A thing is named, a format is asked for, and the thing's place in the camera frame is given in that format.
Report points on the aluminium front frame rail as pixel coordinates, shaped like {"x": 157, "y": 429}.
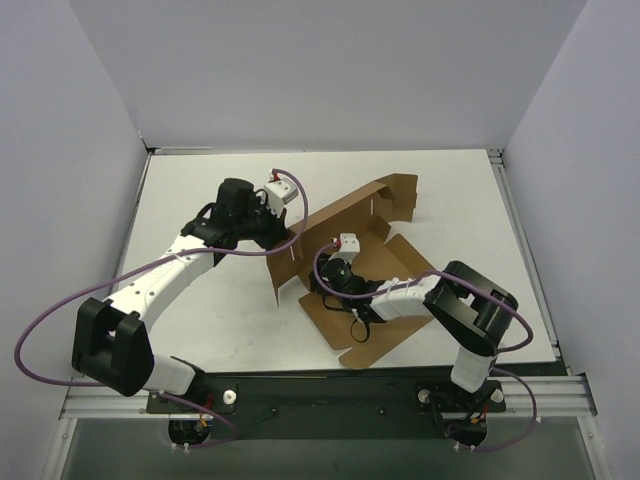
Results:
{"x": 557, "y": 396}

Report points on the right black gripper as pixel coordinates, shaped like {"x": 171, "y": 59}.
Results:
{"x": 322, "y": 272}

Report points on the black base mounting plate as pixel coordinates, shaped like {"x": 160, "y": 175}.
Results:
{"x": 372, "y": 404}

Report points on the aluminium side rail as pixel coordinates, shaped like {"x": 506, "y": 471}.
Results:
{"x": 131, "y": 215}
{"x": 495, "y": 157}

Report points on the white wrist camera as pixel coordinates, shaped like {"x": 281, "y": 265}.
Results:
{"x": 348, "y": 247}
{"x": 280, "y": 190}

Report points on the left aluminium side rail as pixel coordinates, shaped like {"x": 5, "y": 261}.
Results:
{"x": 131, "y": 215}

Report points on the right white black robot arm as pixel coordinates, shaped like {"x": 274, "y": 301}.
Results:
{"x": 464, "y": 302}

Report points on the brown cardboard box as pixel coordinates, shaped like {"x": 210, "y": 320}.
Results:
{"x": 367, "y": 212}

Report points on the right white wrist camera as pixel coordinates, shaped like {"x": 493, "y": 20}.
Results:
{"x": 348, "y": 247}

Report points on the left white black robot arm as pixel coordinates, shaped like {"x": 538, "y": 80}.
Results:
{"x": 111, "y": 342}

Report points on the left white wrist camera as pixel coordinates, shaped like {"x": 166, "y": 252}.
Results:
{"x": 280, "y": 190}

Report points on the right aluminium side rail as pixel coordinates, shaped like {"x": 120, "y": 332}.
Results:
{"x": 495, "y": 157}

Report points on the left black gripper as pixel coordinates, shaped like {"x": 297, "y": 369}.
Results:
{"x": 273, "y": 232}

